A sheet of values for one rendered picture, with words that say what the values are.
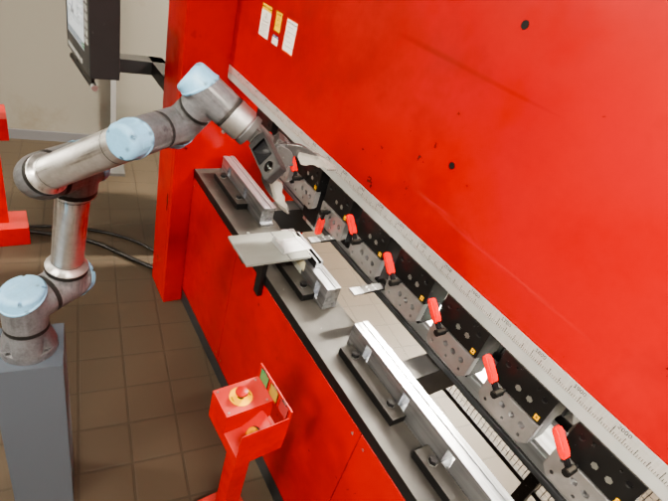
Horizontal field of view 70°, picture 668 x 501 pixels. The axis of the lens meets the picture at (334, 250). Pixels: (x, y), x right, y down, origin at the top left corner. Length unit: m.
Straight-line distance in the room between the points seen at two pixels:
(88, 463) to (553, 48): 2.16
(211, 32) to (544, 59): 1.56
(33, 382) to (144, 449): 0.81
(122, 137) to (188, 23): 1.35
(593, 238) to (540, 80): 0.33
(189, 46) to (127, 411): 1.65
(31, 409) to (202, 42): 1.54
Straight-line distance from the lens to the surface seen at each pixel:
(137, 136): 0.96
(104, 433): 2.43
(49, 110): 4.64
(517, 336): 1.14
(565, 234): 1.04
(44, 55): 4.49
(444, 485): 1.43
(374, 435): 1.46
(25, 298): 1.53
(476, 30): 1.20
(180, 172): 2.51
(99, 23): 2.33
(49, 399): 1.76
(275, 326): 1.84
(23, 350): 1.64
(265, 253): 1.75
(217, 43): 2.33
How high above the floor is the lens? 2.00
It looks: 33 degrees down
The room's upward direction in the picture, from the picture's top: 17 degrees clockwise
